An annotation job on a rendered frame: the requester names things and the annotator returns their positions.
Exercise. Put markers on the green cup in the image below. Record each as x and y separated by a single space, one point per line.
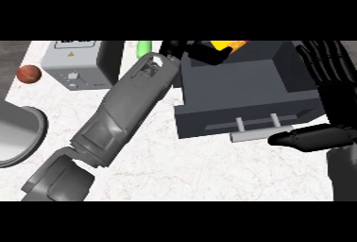
143 48

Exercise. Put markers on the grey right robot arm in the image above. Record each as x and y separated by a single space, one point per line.
343 176

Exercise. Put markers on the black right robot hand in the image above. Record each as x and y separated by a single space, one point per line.
336 100

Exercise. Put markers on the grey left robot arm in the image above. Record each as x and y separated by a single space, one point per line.
122 104

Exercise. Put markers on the grey round pot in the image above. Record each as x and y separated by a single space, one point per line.
16 135

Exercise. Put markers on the red-brown round fruit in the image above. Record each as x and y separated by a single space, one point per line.
28 74

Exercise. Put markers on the dark grey drawer front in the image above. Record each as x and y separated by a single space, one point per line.
208 121

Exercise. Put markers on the yellow and orange object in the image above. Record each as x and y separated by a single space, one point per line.
224 44

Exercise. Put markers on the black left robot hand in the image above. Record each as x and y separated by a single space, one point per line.
203 52

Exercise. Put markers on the pale grey box appliance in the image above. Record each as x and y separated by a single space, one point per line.
73 67

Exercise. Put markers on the dark grey open drawer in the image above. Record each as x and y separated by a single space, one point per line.
236 83

